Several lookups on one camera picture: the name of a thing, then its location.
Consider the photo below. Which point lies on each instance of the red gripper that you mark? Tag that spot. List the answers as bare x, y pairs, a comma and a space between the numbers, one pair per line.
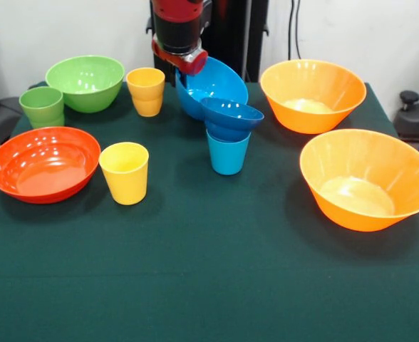
195, 65

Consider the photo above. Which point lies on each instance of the light blue plastic bowl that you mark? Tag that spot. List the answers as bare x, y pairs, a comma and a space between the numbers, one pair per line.
216, 83

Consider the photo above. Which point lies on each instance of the dark blue plastic bowl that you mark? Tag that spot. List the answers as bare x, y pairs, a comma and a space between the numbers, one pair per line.
231, 117

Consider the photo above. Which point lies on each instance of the light blue plastic cup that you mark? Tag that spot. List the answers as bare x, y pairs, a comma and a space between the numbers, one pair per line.
227, 158

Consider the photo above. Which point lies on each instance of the orange plastic bowl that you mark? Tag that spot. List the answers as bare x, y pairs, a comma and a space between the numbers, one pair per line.
368, 167
313, 85

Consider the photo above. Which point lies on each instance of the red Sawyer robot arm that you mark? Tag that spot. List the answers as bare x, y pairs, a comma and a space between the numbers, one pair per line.
177, 25

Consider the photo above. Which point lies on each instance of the yellow plastic cup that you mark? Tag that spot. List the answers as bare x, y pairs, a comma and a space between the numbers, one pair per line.
145, 83
125, 181
148, 107

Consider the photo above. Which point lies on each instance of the green plastic bowl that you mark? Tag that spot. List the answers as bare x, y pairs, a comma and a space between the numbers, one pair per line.
85, 82

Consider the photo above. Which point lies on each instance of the green plastic cup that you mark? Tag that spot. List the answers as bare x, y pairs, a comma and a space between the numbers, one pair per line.
42, 103
47, 123

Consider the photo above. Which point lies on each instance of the red plastic bowl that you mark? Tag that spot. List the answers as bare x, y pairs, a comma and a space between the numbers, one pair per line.
42, 164

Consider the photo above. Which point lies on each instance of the dark green tablecloth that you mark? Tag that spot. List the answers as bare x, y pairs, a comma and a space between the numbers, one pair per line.
209, 267

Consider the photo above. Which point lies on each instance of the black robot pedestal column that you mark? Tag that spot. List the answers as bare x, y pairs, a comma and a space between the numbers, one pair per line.
234, 28

